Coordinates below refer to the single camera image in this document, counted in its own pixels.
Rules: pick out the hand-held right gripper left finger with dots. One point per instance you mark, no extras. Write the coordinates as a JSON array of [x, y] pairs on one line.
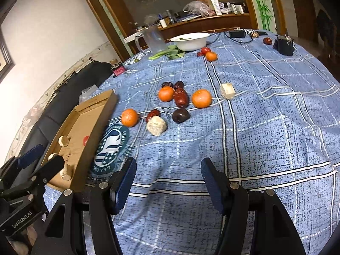
[[124, 186]]

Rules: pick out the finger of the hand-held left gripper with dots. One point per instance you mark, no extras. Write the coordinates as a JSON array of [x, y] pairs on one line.
[[30, 154], [53, 164]]

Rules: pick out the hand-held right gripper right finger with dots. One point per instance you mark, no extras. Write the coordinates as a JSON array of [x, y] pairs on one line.
[[212, 186]]

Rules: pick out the shallow cardboard box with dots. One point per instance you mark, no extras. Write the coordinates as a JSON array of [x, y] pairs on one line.
[[77, 126]]

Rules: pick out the beige sugarcane piece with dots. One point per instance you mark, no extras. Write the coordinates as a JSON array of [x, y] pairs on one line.
[[51, 156], [66, 172], [63, 140]]

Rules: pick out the small red tomato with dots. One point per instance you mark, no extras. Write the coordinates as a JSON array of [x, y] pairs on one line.
[[86, 140]]

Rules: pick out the blue plaid tablecloth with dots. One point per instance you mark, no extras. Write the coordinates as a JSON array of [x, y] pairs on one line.
[[260, 138]]

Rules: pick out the pale bread cube near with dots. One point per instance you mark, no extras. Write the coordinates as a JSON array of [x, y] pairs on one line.
[[156, 126]]

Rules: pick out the orange mandarin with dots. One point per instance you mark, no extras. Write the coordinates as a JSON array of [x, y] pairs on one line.
[[129, 117], [202, 98], [211, 56], [166, 94]]

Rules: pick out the dark purple date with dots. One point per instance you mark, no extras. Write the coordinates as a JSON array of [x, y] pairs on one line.
[[181, 115]]

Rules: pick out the black sofa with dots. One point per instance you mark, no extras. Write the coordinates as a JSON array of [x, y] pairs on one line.
[[66, 85]]

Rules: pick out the crumpled clear plastic bag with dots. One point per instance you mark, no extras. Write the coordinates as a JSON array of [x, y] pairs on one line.
[[89, 93]]

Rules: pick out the large red date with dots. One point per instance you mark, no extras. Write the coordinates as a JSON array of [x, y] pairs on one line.
[[181, 97]]

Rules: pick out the large beige sugarcane chunk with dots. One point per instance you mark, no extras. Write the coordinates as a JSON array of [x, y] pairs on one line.
[[228, 91]]

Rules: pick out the dark shrivelled date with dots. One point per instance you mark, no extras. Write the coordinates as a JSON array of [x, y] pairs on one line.
[[167, 84]]

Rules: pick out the red packet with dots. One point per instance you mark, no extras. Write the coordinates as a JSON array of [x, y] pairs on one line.
[[119, 70]]

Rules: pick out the green leafy vegetable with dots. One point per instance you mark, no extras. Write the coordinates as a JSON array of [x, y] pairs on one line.
[[170, 53]]

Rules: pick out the white bowl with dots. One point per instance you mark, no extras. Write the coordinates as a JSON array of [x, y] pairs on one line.
[[191, 43]]

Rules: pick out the white flat box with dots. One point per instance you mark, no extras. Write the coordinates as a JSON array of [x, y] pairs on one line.
[[131, 37]]

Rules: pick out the clear plastic pitcher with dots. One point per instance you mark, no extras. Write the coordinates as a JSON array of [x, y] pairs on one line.
[[155, 39]]

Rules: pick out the red apple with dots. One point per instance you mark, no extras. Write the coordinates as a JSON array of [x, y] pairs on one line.
[[267, 41]]

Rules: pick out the black pouch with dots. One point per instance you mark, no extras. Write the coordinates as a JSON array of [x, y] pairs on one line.
[[283, 46]]

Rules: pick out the wooden counter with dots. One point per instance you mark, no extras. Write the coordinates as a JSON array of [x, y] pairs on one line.
[[202, 25]]

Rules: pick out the white small bottle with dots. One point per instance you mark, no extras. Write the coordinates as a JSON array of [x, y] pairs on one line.
[[163, 23]]

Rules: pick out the translucent plastic bag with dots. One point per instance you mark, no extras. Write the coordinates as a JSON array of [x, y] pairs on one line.
[[198, 8]]

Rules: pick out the white tube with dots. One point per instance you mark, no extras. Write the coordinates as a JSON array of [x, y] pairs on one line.
[[215, 5]]

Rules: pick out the dark wooden chair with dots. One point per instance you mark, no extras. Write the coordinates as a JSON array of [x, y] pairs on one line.
[[326, 37]]

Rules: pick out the dark picture frame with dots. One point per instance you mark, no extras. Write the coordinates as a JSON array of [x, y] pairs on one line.
[[6, 58]]

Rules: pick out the bamboo wall decal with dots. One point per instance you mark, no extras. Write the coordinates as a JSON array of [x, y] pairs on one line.
[[261, 2]]

